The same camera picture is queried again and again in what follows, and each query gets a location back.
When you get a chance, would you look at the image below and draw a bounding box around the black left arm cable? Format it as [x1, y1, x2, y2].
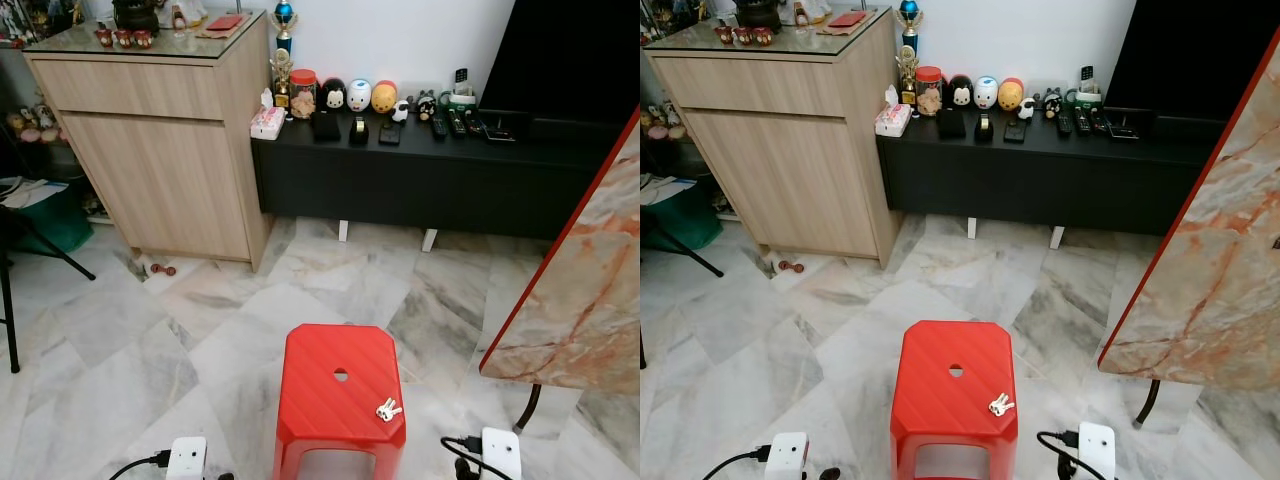
[703, 445, 773, 480]
[106, 450, 173, 480]

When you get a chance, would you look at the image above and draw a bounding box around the white paper stack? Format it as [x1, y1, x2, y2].
[0, 175, 69, 209]
[640, 175, 696, 206]

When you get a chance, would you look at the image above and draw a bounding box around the green holder with handset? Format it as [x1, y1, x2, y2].
[1073, 65, 1104, 106]
[447, 67, 478, 109]

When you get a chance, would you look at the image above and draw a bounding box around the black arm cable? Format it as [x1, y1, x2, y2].
[106, 450, 173, 480]
[440, 433, 491, 480]
[1036, 430, 1086, 480]
[703, 445, 773, 480]

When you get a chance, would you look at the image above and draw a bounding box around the light wooden cabinet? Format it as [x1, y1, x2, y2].
[22, 12, 273, 273]
[643, 12, 906, 271]

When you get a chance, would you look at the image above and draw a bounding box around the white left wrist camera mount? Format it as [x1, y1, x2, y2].
[165, 436, 208, 480]
[765, 432, 809, 480]

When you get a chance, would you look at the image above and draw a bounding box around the black low TV console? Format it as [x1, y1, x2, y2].
[877, 100, 1231, 251]
[250, 105, 626, 253]

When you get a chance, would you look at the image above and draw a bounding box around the dark round pot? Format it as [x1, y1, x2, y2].
[112, 0, 164, 34]
[735, 0, 788, 31]

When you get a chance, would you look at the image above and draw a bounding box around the black television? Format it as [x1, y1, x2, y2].
[478, 0, 641, 121]
[1103, 0, 1280, 119]

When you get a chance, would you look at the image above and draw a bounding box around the blue ball trophy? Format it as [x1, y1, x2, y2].
[897, 0, 923, 51]
[273, 0, 298, 53]

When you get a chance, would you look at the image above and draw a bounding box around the pink tissue box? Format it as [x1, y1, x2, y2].
[874, 93, 913, 138]
[250, 98, 288, 141]

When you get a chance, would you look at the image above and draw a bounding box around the marble pattern folding table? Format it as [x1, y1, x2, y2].
[478, 105, 641, 396]
[1097, 25, 1280, 391]

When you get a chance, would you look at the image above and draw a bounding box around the black table leg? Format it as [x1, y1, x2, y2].
[1133, 378, 1163, 429]
[512, 383, 543, 433]

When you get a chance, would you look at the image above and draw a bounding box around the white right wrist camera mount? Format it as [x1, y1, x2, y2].
[480, 427, 523, 480]
[1077, 422, 1117, 480]

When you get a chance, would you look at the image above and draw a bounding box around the green bin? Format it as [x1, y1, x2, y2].
[15, 185, 93, 253]
[645, 185, 723, 251]

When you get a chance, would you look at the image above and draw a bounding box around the black tripod stand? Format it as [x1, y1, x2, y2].
[640, 205, 724, 371]
[0, 205, 98, 374]

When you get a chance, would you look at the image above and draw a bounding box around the red plastic stool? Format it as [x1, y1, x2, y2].
[890, 320, 1019, 480]
[273, 323, 408, 480]

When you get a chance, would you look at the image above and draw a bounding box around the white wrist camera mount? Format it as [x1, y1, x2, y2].
[765, 432, 809, 480]
[165, 436, 208, 480]
[480, 427, 523, 480]
[1077, 422, 1117, 480]

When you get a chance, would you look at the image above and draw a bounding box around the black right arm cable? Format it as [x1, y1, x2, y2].
[1036, 430, 1086, 480]
[440, 433, 491, 480]

